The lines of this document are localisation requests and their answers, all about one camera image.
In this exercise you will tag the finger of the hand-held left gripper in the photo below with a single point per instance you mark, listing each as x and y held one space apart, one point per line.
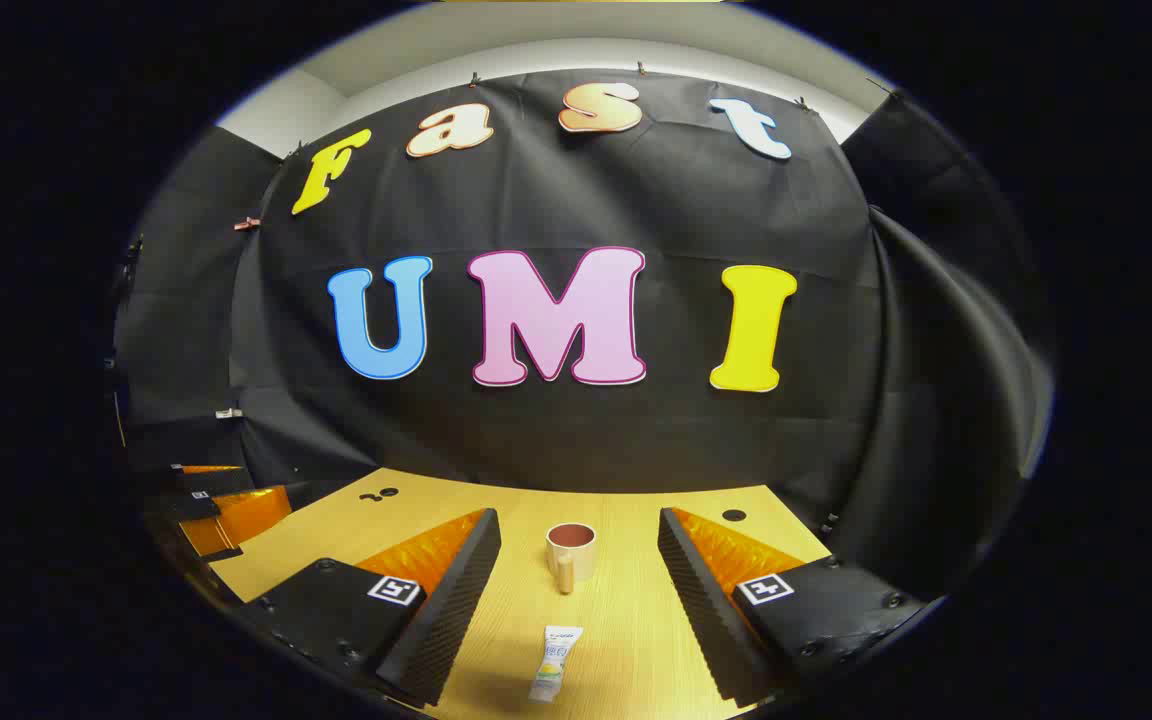
246 512
186 445

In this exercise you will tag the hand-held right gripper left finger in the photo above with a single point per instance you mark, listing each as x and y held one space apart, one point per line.
436 620

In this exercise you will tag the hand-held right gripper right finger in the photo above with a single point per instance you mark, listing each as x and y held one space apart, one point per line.
711 620

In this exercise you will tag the black backdrop cloth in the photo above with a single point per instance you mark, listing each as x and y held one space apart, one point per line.
636 200

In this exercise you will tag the white toothpaste tube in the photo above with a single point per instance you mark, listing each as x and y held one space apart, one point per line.
554 665

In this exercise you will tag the wooden desktop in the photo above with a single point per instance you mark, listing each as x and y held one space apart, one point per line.
616 610

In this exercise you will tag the red clip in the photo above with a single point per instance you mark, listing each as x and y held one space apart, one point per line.
247 224

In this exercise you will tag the beige cup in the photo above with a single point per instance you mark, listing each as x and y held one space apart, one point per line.
572 555

